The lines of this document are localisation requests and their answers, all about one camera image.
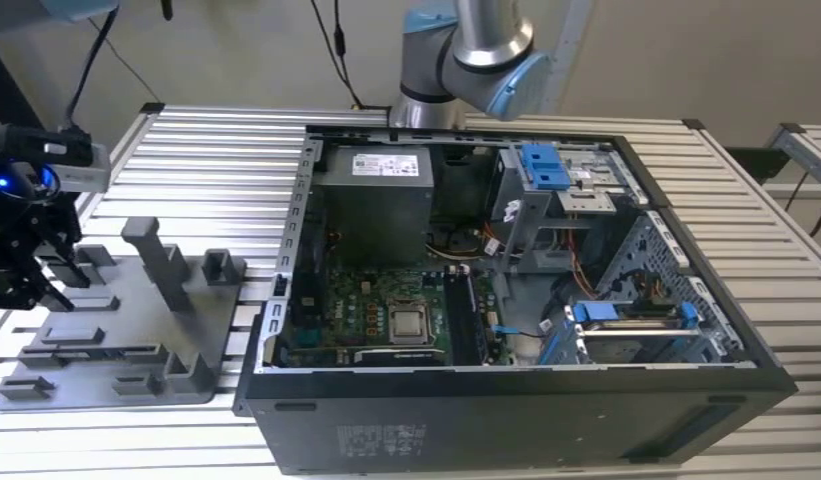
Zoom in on black stand frame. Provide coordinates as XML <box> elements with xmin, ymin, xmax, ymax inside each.
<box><xmin>0</xmin><ymin>42</ymin><xmax>46</xmax><ymax>132</ymax></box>

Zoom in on grey metal drive cage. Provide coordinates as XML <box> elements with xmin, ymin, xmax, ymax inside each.
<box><xmin>491</xmin><ymin>142</ymin><xmax>649</xmax><ymax>275</ymax></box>

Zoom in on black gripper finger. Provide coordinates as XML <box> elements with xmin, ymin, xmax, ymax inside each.
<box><xmin>24</xmin><ymin>269</ymin><xmax>77</xmax><ymax>312</ymax></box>
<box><xmin>40</xmin><ymin>239</ymin><xmax>93</xmax><ymax>290</ymax></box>

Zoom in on metal CPU socket cover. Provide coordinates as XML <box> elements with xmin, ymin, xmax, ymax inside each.
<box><xmin>387</xmin><ymin>296</ymin><xmax>436</xmax><ymax>347</ymax></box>

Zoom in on yellow red power wire bundle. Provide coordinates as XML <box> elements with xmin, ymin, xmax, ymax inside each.
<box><xmin>425</xmin><ymin>222</ymin><xmax>519</xmax><ymax>264</ymax></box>

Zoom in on black RAM slot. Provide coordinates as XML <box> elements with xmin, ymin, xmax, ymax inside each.
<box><xmin>448</xmin><ymin>269</ymin><xmax>469</xmax><ymax>365</ymax></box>

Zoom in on black graphics card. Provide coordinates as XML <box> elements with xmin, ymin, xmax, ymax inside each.
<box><xmin>353</xmin><ymin>347</ymin><xmax>447</xmax><ymax>369</ymax></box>

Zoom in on green motherboard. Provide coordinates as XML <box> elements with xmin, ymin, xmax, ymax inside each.
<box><xmin>280</xmin><ymin>267</ymin><xmax>519</xmax><ymax>369</ymax></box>

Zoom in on hard disk in blue carrier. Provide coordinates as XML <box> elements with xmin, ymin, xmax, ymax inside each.
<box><xmin>564</xmin><ymin>299</ymin><xmax>703</xmax><ymax>365</ymax></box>

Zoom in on blue plastic drive latch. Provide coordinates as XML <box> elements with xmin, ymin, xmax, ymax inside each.
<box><xmin>521</xmin><ymin>143</ymin><xmax>560</xmax><ymax>174</ymax></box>
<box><xmin>536</xmin><ymin>167</ymin><xmax>571</xmax><ymax>191</ymax></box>

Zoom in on black open PC case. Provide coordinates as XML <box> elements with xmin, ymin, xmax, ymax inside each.
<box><xmin>233</xmin><ymin>122</ymin><xmax>800</xmax><ymax>476</ymax></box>

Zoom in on grey power supply unit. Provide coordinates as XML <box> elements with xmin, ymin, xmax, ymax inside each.
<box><xmin>315</xmin><ymin>144</ymin><xmax>439</xmax><ymax>269</ymax></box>

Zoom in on silver CPU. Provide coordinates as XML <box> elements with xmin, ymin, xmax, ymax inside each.
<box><xmin>392</xmin><ymin>309</ymin><xmax>431</xmax><ymax>342</ymax></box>

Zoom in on black wire with blue plug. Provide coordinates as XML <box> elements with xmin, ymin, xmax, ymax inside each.
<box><xmin>492</xmin><ymin>323</ymin><xmax>560</xmax><ymax>342</ymax></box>

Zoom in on black hanging cable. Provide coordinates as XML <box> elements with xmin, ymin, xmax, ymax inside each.
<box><xmin>309</xmin><ymin>0</ymin><xmax>379</xmax><ymax>109</ymax></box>

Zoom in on grey plastic parts rack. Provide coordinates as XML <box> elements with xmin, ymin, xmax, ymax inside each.
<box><xmin>0</xmin><ymin>216</ymin><xmax>250</xmax><ymax>415</ymax></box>

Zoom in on black wrist camera silver label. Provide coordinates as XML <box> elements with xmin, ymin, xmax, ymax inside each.
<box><xmin>0</xmin><ymin>124</ymin><xmax>96</xmax><ymax>169</ymax></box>

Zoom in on black camera cable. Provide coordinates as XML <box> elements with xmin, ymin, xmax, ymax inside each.
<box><xmin>66</xmin><ymin>9</ymin><xmax>118</xmax><ymax>131</ymax></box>

